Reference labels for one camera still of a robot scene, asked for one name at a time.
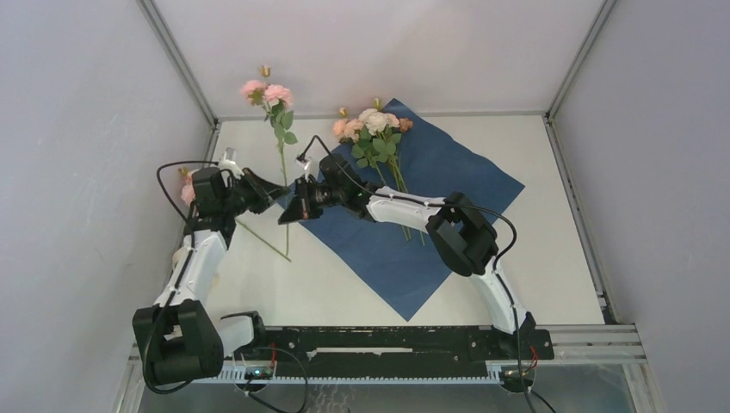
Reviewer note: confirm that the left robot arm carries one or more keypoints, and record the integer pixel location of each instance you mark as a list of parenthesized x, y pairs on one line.
[(178, 342)]

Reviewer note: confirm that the blue wrapping paper sheet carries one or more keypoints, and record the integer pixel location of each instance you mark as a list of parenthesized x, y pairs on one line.
[(395, 147)]

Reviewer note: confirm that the aluminium front frame rail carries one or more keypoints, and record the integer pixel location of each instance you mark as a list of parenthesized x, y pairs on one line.
[(573, 344)]

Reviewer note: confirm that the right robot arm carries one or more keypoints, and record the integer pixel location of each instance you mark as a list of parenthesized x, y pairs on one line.
[(464, 239)]

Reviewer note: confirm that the peach fake rose stem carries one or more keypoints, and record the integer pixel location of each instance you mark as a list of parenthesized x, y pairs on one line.
[(351, 131)]

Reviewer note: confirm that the white slotted cable duct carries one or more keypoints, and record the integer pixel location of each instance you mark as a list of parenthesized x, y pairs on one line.
[(257, 375)]

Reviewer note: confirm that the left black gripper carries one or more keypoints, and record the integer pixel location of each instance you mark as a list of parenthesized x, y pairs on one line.
[(265, 192)]

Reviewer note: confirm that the cream white fake rose stem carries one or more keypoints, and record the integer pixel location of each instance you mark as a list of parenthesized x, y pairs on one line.
[(379, 122)]

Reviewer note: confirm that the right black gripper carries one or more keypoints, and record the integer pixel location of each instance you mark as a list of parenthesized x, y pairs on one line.
[(305, 188)]

